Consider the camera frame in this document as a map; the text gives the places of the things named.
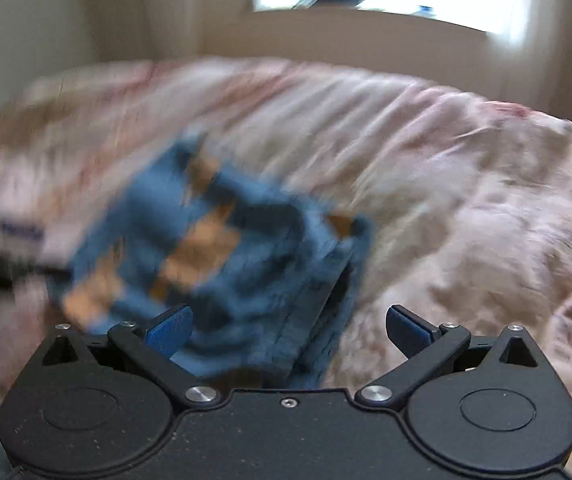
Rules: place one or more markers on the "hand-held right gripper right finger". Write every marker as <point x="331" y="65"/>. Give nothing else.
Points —
<point x="408" y="332"/>

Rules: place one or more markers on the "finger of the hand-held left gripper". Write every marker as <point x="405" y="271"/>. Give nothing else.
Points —
<point x="15" y="234"/>
<point x="0" y="272"/>

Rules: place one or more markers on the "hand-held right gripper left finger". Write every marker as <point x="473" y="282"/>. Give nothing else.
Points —
<point x="170" y="332"/>

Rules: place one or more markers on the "blue and yellow pants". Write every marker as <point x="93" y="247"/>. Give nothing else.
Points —
<point x="246" y="280"/>

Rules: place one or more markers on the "pink printed blanket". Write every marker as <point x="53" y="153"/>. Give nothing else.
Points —
<point x="466" y="200"/>

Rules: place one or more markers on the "small blue item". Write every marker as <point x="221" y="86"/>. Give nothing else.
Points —
<point x="424" y="10"/>

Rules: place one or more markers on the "sheer white curtain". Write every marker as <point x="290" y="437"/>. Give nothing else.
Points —
<point x="513" y="20"/>

